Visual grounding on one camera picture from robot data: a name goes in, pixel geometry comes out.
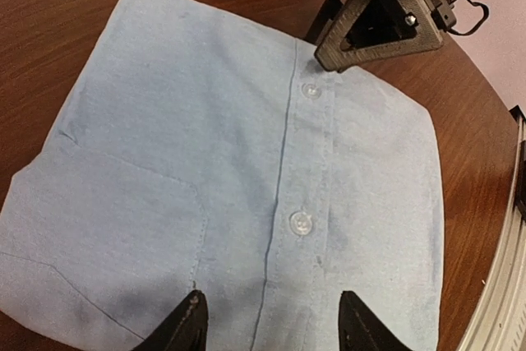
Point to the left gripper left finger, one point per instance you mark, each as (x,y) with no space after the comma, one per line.
(184,329)

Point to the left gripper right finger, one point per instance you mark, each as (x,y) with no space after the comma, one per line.
(361,330)

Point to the light blue long sleeve shirt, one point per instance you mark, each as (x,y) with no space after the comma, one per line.
(198,149)

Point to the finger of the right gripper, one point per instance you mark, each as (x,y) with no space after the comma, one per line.
(323,20)
(368,30)

